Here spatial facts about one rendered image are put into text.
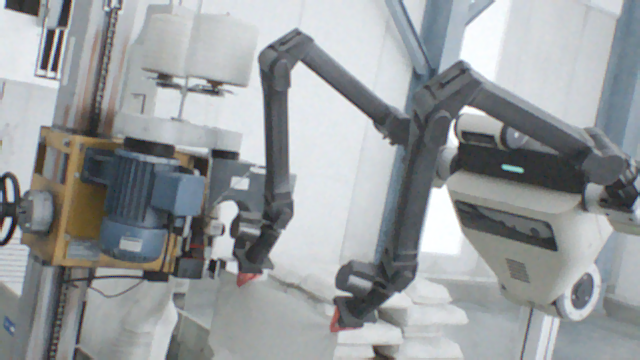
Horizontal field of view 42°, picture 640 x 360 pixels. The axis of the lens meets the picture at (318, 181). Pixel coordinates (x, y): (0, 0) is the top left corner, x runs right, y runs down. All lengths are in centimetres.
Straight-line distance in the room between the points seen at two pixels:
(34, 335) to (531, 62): 796
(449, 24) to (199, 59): 615
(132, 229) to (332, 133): 580
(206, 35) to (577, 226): 95
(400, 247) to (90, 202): 79
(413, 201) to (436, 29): 667
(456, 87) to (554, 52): 839
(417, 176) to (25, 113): 352
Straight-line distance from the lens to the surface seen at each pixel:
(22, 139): 488
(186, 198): 188
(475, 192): 204
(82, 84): 209
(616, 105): 1071
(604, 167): 171
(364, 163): 792
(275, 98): 194
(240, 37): 198
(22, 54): 432
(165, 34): 222
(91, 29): 209
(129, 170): 192
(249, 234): 206
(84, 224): 208
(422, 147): 155
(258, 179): 229
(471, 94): 151
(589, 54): 1043
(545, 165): 194
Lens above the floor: 145
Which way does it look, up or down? 3 degrees down
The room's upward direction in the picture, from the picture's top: 11 degrees clockwise
